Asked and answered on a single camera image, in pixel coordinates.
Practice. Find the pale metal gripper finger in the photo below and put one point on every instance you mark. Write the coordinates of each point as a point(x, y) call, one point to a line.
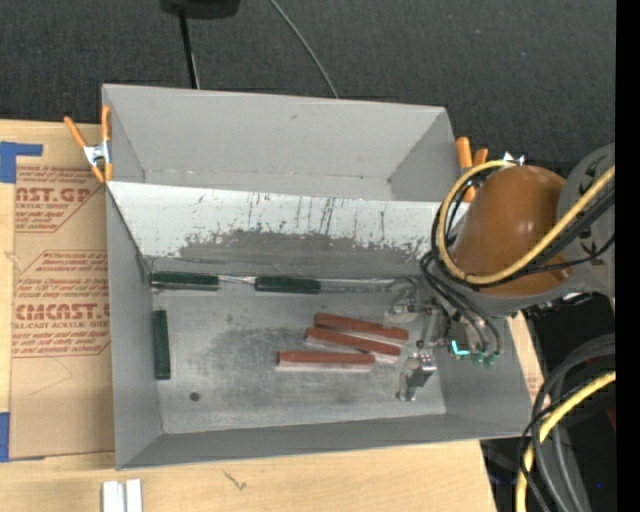
point(400, 315)
point(419, 375)

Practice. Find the red-brown flat block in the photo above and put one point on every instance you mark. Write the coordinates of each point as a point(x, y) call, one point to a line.
point(350, 341)
point(325, 358)
point(360, 326)

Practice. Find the dark green flat block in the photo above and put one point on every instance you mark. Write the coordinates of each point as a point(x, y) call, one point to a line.
point(161, 345)
point(287, 284)
point(185, 280)

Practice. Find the grey metal bin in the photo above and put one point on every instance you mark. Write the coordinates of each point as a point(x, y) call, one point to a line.
point(280, 390)

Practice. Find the brown cardboard board red print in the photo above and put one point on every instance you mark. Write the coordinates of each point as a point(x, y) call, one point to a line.
point(60, 400)

